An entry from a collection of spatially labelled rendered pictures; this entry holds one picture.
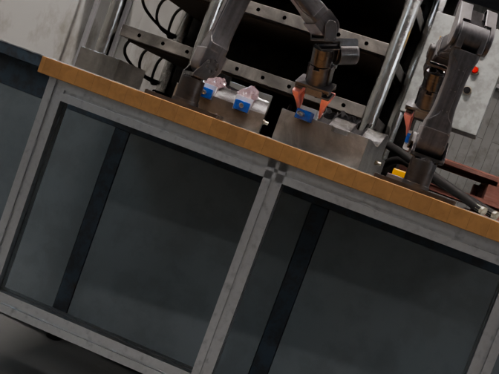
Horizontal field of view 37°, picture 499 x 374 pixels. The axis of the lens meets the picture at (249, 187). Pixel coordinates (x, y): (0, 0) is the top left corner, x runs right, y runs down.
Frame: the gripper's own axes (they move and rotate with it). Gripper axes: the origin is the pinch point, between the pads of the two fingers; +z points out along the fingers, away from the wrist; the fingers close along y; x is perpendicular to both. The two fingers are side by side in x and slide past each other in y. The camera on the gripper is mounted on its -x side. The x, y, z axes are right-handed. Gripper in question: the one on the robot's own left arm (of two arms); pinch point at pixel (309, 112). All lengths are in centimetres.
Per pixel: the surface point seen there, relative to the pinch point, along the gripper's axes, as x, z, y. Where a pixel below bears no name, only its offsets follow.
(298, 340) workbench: 33, 50, -20
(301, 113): 8.9, -3.3, -0.2
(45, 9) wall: -220, 103, 261
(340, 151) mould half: 5.4, 5.6, -12.5
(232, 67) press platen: -74, 30, 56
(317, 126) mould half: 3.2, 1.8, -4.0
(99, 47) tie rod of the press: -63, 35, 111
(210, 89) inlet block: 13.4, -3.4, 25.0
